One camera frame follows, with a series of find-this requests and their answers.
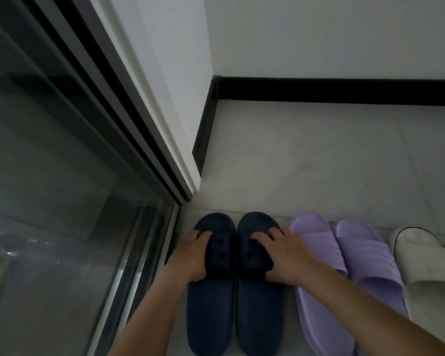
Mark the navy blue slipper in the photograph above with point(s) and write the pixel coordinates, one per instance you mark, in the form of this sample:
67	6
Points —
259	315
211	315

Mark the person's left forearm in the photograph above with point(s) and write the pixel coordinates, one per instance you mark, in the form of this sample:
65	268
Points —
152	318

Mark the black baseboard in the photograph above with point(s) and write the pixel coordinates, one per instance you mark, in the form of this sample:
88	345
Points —
319	90

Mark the cream slipper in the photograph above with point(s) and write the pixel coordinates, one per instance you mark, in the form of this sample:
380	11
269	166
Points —
422	263

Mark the metal sliding door frame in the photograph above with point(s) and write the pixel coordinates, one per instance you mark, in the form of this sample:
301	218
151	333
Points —
59	181

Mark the person's left hand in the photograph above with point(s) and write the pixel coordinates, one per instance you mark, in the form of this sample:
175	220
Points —
189	259

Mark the person's right hand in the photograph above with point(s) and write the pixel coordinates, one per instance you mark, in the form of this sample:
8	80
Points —
289	259

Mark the person's right forearm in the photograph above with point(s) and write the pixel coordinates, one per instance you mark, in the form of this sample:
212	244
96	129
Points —
374	315

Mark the purple slipper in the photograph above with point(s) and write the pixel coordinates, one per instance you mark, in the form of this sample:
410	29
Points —
319	240
367	259

